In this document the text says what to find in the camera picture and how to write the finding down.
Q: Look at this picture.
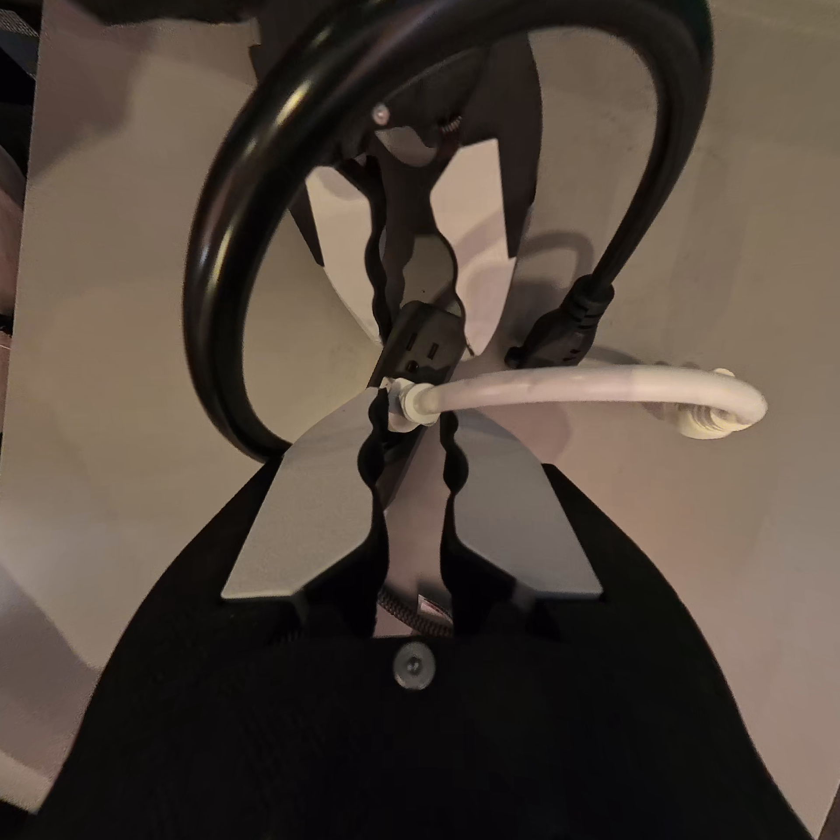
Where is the white power cord with plug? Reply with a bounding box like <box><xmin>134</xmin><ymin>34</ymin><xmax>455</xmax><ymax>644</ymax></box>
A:
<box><xmin>386</xmin><ymin>364</ymin><xmax>769</xmax><ymax>442</ymax></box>

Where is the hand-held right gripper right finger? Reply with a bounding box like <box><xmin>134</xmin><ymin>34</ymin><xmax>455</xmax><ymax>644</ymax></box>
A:
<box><xmin>440</xmin><ymin>413</ymin><xmax>605</xmax><ymax>614</ymax></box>

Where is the black power strip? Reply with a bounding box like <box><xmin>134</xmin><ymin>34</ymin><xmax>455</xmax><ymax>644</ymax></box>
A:
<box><xmin>367</xmin><ymin>301</ymin><xmax>468</xmax><ymax>509</ymax></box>

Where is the black power cord with plug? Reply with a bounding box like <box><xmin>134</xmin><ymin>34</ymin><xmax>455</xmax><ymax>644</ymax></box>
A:
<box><xmin>184</xmin><ymin>0</ymin><xmax>716</xmax><ymax>463</ymax></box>

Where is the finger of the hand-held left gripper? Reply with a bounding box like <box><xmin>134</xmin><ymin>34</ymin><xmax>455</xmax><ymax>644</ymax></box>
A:
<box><xmin>427</xmin><ymin>138</ymin><xmax>519</xmax><ymax>360</ymax></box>
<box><xmin>305</xmin><ymin>156</ymin><xmax>403</xmax><ymax>345</ymax></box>

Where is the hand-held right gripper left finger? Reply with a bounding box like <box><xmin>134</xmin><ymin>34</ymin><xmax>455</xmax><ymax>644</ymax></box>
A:
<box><xmin>220</xmin><ymin>387</ymin><xmax>392</xmax><ymax>632</ymax></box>

